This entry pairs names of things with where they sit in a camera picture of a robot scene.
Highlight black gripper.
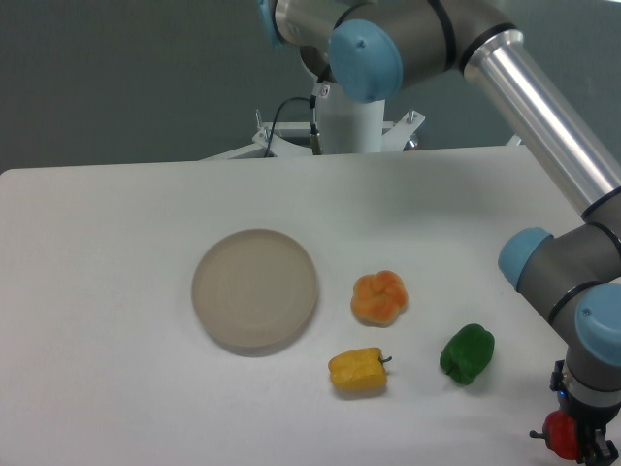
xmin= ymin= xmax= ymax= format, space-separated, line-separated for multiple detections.
xmin=550 ymin=360 xmax=620 ymax=466

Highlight red bell pepper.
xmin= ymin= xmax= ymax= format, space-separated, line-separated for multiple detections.
xmin=529 ymin=410 xmax=580 ymax=460

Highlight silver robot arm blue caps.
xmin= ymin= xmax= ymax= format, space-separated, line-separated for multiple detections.
xmin=258 ymin=1 xmax=620 ymax=465

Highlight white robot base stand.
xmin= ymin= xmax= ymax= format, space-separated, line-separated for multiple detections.
xmin=198 ymin=94 xmax=523 ymax=162

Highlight green bell pepper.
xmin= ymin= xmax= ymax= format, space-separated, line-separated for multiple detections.
xmin=439 ymin=323 xmax=495 ymax=385

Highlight yellow bell pepper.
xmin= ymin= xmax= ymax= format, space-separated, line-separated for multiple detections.
xmin=328 ymin=348 xmax=392 ymax=392

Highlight orange knotted bread roll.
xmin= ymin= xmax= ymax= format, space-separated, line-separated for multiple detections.
xmin=350 ymin=270 xmax=409 ymax=327

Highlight beige round plate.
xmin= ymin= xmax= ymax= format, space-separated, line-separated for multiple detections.
xmin=191 ymin=229 xmax=318 ymax=350

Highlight black cable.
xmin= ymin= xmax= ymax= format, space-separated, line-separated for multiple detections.
xmin=263 ymin=65 xmax=334 ymax=159

